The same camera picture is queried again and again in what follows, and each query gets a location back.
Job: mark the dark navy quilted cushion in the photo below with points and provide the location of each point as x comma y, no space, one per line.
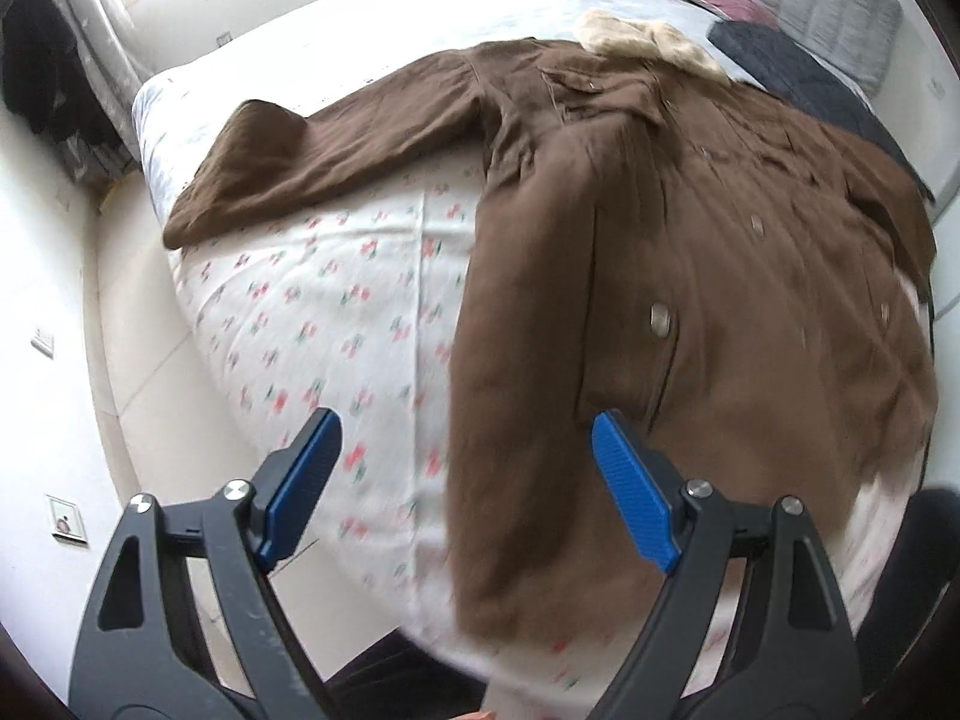
810,82

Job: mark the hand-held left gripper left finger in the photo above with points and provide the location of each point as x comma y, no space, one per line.
304,481

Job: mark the dark hanging clothes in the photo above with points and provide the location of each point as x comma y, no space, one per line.
45,75

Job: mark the bed with floral sheet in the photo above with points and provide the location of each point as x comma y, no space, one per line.
337,300

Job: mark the brown coat with fur collar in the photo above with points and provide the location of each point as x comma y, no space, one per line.
675,240

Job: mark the grey padded headboard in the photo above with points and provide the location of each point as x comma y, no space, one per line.
840,7

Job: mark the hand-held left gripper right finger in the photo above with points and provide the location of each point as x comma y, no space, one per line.
630,489

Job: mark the person's dark trousers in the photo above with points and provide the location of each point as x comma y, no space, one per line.
915,577

